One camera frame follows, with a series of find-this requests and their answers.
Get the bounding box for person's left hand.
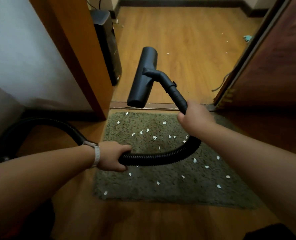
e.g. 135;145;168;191
97;141;132;172

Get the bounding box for person's right hand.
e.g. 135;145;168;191
177;100;216;142

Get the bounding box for white paper scraps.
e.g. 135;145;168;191
103;112;231;195

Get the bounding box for grey-green shaggy door mat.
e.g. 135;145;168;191
93;112;263;210

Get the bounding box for black vacuum hose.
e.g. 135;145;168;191
0;46;202;240

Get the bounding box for person's right forearm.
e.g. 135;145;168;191
202;123;296;240

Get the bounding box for person's left forearm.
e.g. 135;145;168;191
0;145;96;240

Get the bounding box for white wrist watch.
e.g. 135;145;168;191
82;140;101;169

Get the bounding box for metal door threshold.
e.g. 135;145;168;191
110;102;216;112

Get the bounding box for dark wooden door gold pattern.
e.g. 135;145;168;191
213;0;296;110

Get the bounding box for black computer tower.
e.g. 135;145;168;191
90;10;122;86

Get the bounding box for black trousers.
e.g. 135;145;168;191
243;223;296;240

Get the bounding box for grey floor cable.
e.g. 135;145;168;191
211;71;232;92

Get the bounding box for orange wooden door frame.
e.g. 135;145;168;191
28;0;114;120

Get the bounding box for thin black cable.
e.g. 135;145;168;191
85;0;102;10

